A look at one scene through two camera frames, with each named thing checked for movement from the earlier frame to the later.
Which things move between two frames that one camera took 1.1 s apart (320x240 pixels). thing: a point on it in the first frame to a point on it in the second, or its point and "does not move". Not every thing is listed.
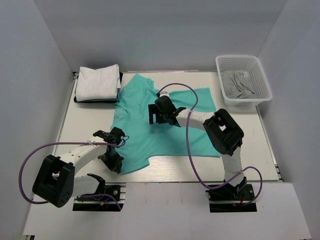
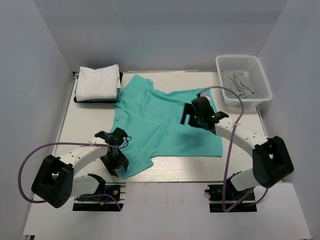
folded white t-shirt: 100,83 does not move
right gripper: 153,110 to 187,110
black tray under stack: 102,101 does not move
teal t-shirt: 130,116 does not move
